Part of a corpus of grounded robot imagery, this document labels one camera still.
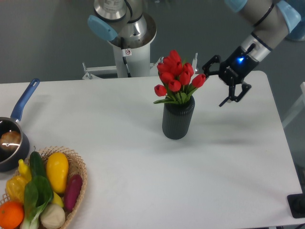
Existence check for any green bok choy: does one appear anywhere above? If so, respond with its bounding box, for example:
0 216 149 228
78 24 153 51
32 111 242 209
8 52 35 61
20 175 54 229

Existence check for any blue water jug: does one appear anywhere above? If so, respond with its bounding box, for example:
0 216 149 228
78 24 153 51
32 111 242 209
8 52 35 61
286 21 305 42

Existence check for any red tulip bouquet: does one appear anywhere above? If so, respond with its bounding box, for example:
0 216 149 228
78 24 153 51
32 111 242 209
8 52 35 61
153 50 206 105

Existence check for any brown bread in pan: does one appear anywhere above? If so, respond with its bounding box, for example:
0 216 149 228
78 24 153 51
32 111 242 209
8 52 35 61
0 131 21 151

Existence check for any yellow lemon piece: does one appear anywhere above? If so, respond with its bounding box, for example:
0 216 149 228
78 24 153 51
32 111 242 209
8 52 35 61
51 192 64 208

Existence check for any green cucumber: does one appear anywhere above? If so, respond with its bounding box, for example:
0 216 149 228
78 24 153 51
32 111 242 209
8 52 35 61
30 151 47 178

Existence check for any white metal frame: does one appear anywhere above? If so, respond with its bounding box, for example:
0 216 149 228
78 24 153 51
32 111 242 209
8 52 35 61
82 52 199 80

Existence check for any orange fruit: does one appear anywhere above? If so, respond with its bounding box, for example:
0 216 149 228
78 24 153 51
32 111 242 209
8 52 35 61
0 201 24 229

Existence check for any blue handled saucepan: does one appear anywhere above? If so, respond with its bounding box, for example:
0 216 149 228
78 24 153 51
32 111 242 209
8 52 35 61
0 78 41 173

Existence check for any black cable on pedestal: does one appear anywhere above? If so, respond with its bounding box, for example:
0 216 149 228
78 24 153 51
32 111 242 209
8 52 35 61
120 37 132 78

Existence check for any yellow squash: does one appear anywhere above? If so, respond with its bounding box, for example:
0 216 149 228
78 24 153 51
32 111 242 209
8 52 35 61
46 152 69 194

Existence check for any purple eggplant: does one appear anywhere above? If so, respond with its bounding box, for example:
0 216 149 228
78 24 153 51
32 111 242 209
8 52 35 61
64 174 82 211

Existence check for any dark ribbed vase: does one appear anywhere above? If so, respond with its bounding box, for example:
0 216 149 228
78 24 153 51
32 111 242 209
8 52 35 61
162 96 195 140

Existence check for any yellow bell pepper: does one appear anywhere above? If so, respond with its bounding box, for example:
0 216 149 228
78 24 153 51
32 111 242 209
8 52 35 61
6 176 28 204

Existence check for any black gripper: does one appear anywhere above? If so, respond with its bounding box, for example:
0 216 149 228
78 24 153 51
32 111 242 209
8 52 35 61
202 45 262 107

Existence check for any beige garlic bulb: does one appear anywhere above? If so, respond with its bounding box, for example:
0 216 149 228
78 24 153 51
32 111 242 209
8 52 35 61
41 204 65 229

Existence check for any black device at edge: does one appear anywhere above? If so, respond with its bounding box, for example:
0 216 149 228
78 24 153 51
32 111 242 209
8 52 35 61
287 193 305 219

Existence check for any small yellow pepper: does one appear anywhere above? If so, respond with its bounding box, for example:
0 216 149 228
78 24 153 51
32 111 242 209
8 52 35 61
18 159 31 182

